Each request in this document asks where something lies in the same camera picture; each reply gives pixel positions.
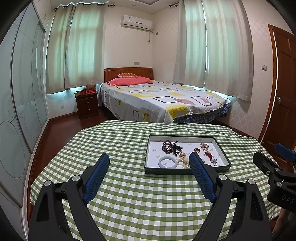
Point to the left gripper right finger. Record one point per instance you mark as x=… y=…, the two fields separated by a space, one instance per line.
x=250 y=220

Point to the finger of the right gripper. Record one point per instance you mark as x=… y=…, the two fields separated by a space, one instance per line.
x=288 y=154
x=267 y=166

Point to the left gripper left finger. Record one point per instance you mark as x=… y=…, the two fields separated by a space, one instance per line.
x=48 y=221

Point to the green jewelry tray box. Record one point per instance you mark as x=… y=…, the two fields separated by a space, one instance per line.
x=180 y=148

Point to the person's right hand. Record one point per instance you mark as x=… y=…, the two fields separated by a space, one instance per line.
x=284 y=223

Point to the brown wooden door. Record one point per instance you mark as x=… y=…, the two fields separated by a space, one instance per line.
x=279 y=126

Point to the rose gold flower brooch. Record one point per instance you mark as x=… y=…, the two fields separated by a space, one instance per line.
x=204 y=146

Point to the green checkered tablecloth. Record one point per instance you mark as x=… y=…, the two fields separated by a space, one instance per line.
x=131 y=205

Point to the white jade bangle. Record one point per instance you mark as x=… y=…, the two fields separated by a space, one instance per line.
x=167 y=162

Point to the dark wooden nightstand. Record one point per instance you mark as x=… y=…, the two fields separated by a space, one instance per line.
x=87 y=105

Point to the right white curtain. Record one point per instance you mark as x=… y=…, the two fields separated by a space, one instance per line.
x=214 y=49

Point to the white curtain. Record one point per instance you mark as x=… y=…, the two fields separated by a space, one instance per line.
x=214 y=49
x=75 y=53

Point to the bed with patterned sheet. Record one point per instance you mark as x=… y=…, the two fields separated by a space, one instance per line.
x=160 y=102

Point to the red boxes on nightstand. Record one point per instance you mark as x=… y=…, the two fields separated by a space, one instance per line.
x=88 y=89

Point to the pink pillow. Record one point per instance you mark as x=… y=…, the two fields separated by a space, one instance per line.
x=129 y=81

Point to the glass wardrobe sliding door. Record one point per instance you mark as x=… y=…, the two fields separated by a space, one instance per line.
x=23 y=111

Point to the orange patterned pillow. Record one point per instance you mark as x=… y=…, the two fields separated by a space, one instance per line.
x=127 y=75

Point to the left white curtain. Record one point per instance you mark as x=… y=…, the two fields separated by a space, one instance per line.
x=75 y=53

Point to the white air conditioner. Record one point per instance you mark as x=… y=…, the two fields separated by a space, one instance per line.
x=136 y=23

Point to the wall light switch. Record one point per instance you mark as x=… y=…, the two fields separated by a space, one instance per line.
x=264 y=67

